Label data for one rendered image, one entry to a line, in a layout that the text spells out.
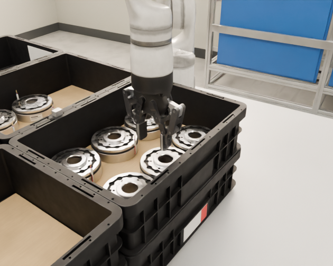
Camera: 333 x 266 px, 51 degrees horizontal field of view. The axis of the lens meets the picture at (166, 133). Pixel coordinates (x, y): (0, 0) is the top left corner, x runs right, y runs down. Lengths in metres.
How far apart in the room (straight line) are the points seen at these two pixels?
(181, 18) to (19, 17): 3.71
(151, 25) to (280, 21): 1.97
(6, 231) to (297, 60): 2.19
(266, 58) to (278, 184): 1.73
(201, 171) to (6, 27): 3.95
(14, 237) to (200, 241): 0.36
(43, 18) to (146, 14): 4.25
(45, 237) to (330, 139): 0.87
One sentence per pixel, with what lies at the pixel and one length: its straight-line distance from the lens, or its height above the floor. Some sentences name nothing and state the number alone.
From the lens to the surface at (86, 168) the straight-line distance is 0.70.
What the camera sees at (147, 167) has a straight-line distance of 0.69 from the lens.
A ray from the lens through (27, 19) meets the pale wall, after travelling 4.65.
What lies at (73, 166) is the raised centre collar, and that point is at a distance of 0.70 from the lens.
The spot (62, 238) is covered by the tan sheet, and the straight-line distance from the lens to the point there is 0.62.
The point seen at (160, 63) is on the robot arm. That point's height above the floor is 1.07.
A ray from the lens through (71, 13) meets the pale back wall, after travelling 4.74.
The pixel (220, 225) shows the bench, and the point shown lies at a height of 0.70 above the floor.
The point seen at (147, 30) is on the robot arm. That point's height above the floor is 1.12.
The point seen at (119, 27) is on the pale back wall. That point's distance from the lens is 4.28.
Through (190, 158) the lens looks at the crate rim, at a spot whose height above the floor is 0.93.
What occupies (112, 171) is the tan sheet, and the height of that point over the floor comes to 0.83.
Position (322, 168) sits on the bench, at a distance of 1.04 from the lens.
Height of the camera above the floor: 1.28
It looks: 32 degrees down
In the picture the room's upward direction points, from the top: straight up
